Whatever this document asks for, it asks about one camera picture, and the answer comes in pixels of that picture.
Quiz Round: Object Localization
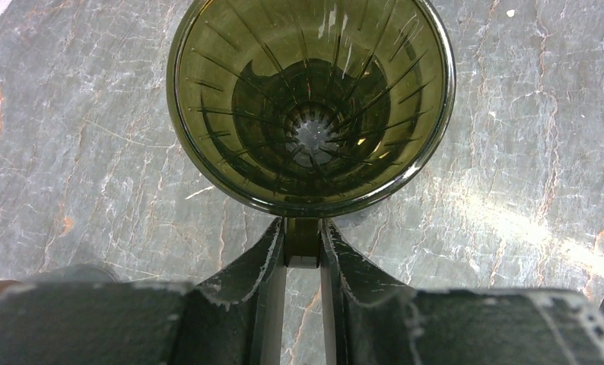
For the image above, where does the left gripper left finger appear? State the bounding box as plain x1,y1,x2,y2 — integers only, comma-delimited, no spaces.
0,218,286,364

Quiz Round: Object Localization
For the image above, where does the dark green glass dripper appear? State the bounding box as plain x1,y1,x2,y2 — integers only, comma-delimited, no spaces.
167,1,456,268

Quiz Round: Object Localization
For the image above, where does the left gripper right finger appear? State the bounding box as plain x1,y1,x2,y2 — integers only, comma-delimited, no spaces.
319,220,604,364

